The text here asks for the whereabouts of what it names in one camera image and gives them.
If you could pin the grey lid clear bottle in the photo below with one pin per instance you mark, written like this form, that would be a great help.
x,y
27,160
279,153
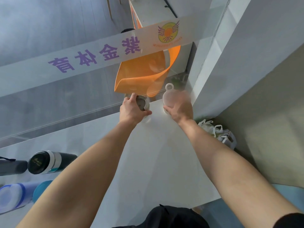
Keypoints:
x,y
142,103

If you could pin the frosted glass banner strip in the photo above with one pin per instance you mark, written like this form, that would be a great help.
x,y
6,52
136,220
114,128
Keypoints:
x,y
28,75

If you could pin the grey table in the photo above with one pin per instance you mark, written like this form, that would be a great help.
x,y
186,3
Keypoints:
x,y
154,163

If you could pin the orange plastic chair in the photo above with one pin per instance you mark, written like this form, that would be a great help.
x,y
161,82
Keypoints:
x,y
137,78

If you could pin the white bags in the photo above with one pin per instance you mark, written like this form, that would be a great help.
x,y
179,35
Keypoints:
x,y
223,135

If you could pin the person's left forearm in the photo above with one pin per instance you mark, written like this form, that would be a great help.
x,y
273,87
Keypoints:
x,y
83,182

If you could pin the brown wooden chair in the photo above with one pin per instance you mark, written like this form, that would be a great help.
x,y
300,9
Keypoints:
x,y
108,7

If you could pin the person's right hand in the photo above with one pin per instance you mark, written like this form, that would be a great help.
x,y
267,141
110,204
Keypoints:
x,y
183,109

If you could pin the person's left hand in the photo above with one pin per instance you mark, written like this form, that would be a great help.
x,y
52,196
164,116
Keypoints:
x,y
129,111

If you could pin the white purple bottle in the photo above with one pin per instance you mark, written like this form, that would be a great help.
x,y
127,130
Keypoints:
x,y
14,197

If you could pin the black bottle white band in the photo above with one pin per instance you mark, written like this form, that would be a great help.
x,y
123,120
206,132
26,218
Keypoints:
x,y
47,162

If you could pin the white bottle teal straw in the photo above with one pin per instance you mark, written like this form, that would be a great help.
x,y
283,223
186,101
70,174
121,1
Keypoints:
x,y
171,97

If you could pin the person's black clothing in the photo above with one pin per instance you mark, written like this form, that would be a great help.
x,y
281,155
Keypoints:
x,y
171,218

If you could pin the person's right forearm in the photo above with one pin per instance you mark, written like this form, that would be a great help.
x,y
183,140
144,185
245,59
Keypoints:
x,y
232,175

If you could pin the teal blue bottle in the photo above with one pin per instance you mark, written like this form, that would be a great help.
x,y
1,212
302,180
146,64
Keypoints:
x,y
41,189

